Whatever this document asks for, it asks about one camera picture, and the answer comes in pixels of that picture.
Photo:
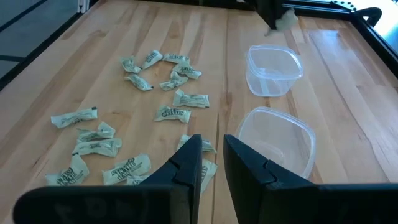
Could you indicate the black frame clamp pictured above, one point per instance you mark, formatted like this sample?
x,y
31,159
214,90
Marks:
x,y
370,14

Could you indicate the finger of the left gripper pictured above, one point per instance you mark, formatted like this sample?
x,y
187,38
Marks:
x,y
270,12

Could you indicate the clear plastic container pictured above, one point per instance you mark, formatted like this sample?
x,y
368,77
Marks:
x,y
280,140
273,71

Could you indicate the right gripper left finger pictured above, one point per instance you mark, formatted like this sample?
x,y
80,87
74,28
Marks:
x,y
174,202

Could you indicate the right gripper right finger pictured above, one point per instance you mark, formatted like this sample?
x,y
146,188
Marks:
x,y
264,202

